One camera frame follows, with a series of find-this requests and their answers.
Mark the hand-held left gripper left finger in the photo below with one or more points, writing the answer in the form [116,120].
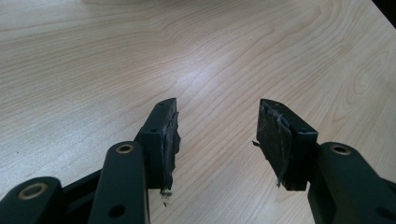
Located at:
[155,146]

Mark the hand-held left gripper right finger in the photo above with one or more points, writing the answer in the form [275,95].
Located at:
[289,149]

